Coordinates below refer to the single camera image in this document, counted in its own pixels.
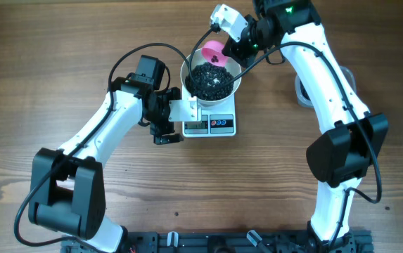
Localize pink scoop with blue handle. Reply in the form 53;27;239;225
201;40;229;67

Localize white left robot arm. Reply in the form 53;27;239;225
22;55;183;252

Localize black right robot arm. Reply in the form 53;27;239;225
210;1;388;252

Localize black beans in bowl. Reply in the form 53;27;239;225
185;63;234;101

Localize white bowl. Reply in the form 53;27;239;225
180;48;242;107

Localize clear plastic container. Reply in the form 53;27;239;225
295;66;357;108

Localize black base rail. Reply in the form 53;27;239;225
60;231;374;253

